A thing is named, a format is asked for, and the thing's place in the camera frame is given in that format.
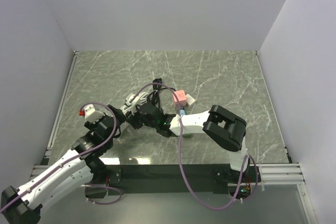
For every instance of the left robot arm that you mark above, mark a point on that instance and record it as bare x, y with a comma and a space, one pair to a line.
81, 164

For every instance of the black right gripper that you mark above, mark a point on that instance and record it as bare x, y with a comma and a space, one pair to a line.
132, 119

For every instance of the aluminium rail frame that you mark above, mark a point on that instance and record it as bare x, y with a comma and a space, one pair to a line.
231, 79

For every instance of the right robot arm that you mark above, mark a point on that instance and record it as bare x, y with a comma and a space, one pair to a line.
224, 127

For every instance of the green power strip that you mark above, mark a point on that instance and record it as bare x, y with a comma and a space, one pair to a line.
178, 107

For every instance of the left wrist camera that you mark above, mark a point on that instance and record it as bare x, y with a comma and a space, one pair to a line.
91, 114

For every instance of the pink cube socket adapter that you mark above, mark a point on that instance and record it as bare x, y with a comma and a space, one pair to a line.
179, 96

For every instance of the small white charger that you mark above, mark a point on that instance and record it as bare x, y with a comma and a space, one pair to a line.
190, 100

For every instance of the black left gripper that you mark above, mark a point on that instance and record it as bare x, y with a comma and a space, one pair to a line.
118, 113

